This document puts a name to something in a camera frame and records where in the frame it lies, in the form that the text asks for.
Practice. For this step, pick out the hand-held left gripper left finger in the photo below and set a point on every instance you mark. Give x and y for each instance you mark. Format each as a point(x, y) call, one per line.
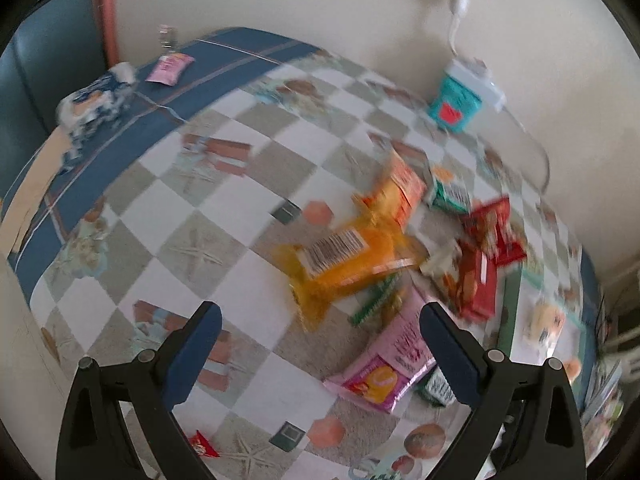
point(192, 355)

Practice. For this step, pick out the small red wrapper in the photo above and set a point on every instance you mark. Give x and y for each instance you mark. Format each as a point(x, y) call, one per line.
point(202, 445)

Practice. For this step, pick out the white power strip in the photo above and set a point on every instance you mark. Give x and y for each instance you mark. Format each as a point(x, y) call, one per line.
point(480, 77)

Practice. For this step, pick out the red snack packet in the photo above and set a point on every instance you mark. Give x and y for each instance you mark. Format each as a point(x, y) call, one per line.
point(477, 280)

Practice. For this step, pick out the teal-edged white tray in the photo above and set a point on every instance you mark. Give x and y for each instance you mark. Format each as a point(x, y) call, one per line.
point(515, 310)

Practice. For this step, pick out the red crimped snack bag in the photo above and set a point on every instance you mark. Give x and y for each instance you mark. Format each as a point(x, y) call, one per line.
point(492, 225)

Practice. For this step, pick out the blue chair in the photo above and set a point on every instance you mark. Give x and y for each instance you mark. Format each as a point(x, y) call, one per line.
point(30, 75)

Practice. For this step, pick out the checkered printed tablecloth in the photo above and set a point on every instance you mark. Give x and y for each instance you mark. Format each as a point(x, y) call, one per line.
point(225, 220)

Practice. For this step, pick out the blue white patterned packet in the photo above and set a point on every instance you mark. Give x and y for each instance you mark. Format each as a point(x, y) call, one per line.
point(95, 102)

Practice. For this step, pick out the small pink packet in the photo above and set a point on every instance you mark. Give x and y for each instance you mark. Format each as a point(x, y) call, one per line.
point(170, 67)

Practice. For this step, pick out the pink pole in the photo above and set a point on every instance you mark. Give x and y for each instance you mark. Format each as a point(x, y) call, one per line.
point(105, 10)

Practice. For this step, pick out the green striped burger packet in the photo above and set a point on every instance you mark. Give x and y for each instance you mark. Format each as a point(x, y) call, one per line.
point(375, 302)

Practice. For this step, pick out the orange snack packet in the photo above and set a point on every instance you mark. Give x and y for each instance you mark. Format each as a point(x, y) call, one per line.
point(400, 190)

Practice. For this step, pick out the teal box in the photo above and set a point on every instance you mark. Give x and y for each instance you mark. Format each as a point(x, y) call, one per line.
point(452, 102)

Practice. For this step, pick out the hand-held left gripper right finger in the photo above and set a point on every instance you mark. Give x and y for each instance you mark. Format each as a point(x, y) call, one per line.
point(450, 350)

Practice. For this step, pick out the white chair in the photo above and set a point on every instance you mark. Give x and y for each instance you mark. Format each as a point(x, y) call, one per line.
point(625, 338)

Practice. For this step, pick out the pink snack packet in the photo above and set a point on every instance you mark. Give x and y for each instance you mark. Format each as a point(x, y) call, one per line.
point(395, 350)

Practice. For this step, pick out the small green snack packet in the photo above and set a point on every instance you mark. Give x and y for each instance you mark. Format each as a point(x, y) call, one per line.
point(437, 387)

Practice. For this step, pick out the round bread packet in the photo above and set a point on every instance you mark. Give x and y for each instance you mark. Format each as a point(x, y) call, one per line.
point(545, 320)

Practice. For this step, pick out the green white snack packet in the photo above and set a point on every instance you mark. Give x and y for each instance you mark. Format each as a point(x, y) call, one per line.
point(450, 192)

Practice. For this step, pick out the yellow bread packet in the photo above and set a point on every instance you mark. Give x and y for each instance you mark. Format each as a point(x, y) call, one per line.
point(345, 265)

